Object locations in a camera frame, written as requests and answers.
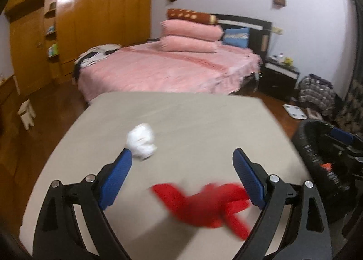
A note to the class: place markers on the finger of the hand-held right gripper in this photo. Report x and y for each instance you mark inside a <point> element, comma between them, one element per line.
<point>341,135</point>

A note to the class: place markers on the small white bottle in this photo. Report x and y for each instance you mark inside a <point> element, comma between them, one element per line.
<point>281,58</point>

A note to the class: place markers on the pink pillow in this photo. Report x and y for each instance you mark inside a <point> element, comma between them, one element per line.
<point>188,44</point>
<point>192,30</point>

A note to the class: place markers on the pile of clothes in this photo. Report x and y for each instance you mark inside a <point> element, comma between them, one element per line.
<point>95,55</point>

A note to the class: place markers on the orange mesh bag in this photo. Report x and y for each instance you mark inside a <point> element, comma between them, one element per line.
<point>327,167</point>

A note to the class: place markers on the wooden wardrobe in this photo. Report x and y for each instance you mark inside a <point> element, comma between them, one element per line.
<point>99,16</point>

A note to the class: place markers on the blue cushion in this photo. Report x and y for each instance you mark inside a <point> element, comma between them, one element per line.
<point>236,37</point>

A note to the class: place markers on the bed with pink bedspread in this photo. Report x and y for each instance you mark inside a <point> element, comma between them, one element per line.
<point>170,75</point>

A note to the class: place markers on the black trash bin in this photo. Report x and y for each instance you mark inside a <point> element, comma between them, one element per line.
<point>309,146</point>

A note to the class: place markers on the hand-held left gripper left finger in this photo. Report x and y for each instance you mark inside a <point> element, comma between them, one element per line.
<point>116,180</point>

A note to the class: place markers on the patterned dark cloth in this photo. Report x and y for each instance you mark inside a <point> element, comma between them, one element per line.
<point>351,104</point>

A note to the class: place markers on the dark headboard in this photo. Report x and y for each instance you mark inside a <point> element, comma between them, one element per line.
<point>259,33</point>

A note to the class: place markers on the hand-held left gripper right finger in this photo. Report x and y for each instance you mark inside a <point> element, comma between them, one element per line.
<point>249,177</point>

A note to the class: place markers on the wooden side desk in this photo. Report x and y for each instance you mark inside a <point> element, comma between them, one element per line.
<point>7,89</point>

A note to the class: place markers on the white bathroom scale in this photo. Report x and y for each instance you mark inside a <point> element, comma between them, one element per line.
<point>295,111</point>

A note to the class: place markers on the white tissue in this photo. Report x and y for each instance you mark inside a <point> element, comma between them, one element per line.
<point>141,140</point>

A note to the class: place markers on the white stool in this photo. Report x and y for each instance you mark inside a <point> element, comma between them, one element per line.
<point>27,113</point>

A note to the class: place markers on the yellow toy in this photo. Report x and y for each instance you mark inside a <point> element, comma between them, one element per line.
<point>287,61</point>

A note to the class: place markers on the green box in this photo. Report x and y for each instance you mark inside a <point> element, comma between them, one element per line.
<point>53,50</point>

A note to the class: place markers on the wall socket strip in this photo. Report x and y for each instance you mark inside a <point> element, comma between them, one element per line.
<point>278,31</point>

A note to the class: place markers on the brown dotted bolster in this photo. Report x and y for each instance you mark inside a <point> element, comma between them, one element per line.
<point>190,16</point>

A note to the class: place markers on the dark nightstand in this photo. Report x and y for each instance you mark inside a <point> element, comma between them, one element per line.
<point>278,81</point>

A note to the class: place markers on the red cloth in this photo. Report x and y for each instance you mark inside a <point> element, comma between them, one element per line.
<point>204,206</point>

